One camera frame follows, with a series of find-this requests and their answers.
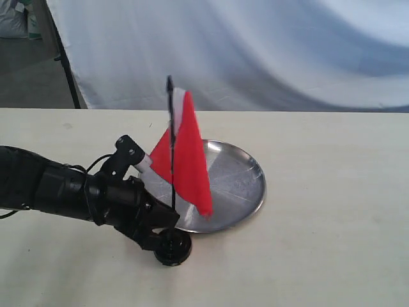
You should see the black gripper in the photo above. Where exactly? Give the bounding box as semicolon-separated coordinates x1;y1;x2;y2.
96;176;180;251

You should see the red white flag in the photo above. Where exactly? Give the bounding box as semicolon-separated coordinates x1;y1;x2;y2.
150;75;213;217

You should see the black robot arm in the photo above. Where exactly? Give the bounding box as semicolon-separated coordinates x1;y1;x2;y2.
1;146;180;251

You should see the black round flag base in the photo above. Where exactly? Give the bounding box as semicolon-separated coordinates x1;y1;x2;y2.
154;228;192;267

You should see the round steel plate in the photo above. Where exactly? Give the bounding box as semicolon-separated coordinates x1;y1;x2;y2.
139;139;266;233

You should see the white backdrop cloth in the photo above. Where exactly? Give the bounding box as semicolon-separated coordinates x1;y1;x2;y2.
48;1;408;113

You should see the black backdrop stand pole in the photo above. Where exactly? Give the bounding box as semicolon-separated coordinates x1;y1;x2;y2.
46;1;81;109

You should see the white sack in background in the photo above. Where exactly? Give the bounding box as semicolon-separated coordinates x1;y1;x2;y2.
1;0;42;40

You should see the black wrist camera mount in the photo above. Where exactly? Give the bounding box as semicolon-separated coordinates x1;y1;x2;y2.
100;135;152;180

